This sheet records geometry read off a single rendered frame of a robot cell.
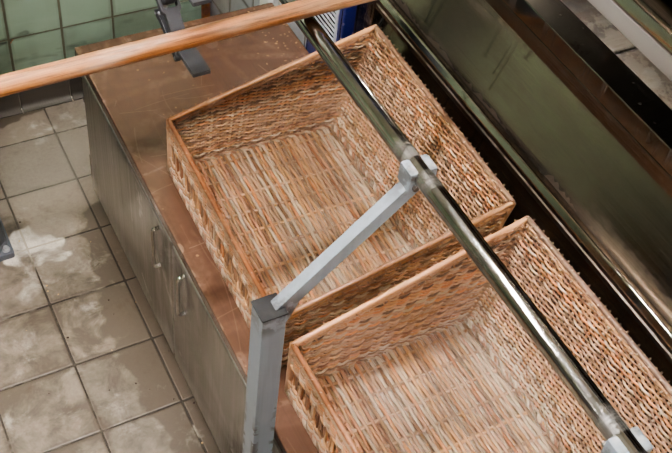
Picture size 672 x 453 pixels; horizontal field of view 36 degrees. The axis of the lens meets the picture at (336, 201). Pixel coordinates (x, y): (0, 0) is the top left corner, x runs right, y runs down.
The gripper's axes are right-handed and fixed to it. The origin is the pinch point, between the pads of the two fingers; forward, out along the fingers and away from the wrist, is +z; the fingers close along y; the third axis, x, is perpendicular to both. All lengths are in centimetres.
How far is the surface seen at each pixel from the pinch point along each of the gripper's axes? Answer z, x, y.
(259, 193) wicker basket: -16, -21, 60
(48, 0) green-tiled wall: -125, -9, 83
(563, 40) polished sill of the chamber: 21, -54, 1
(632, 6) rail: 43, -40, -25
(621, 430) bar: 82, -17, 1
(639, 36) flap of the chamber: 46, -39, -23
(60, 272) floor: -59, 13, 119
